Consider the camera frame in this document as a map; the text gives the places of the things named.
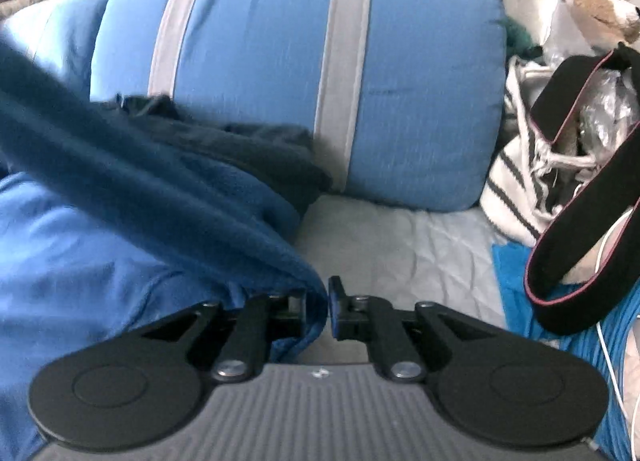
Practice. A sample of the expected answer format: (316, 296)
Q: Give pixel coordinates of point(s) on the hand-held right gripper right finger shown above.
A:
(336, 323)

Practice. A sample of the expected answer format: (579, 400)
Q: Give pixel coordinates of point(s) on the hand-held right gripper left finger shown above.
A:
(290, 313)

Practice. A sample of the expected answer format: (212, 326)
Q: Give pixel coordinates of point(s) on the blue fleece jacket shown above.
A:
(125, 221)

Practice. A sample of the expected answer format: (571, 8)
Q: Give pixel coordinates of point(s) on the blue knitted cloth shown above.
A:
(515, 286)

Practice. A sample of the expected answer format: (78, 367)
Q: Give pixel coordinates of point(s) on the white striped cloth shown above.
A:
(515, 191)

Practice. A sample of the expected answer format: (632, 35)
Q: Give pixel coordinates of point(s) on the blue pillow with grey stripes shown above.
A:
(270, 66)
(55, 36)

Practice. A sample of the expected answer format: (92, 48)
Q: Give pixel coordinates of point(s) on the clear plastic bag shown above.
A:
(607, 111)

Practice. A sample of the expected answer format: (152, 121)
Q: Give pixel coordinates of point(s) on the brown teddy bear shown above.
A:
(600, 6)

